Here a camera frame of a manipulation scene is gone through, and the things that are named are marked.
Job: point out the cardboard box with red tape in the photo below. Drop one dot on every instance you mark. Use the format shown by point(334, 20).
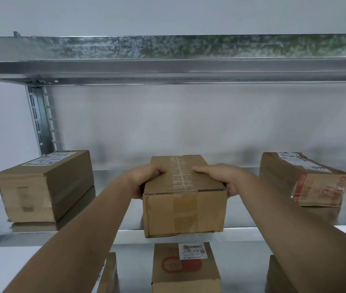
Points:
point(304, 180)

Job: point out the person's right forearm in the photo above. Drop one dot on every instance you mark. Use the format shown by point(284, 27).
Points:
point(301, 238)

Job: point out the person's left thumb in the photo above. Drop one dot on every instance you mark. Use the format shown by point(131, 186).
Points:
point(154, 171)

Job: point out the person's right hand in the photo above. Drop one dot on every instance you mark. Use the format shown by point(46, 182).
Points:
point(225, 176)

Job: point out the galvanized metal shelving rack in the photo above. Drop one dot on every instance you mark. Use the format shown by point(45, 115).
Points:
point(173, 60)

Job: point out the person's left forearm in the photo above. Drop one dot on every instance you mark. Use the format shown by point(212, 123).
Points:
point(75, 241)

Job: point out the small brown cardboard box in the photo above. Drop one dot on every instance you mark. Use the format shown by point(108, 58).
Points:
point(278, 277)
point(108, 276)

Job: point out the cardboard box with red print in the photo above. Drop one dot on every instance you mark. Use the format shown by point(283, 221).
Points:
point(185, 268)

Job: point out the taped plain cardboard box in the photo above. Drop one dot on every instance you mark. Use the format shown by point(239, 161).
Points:
point(185, 198)

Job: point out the cardboard box with white label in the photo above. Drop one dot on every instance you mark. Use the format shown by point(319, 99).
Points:
point(46, 187)

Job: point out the person's left hand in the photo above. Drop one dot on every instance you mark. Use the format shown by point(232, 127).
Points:
point(139, 178)

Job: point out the person's right thumb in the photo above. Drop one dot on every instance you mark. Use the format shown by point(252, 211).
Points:
point(205, 170)

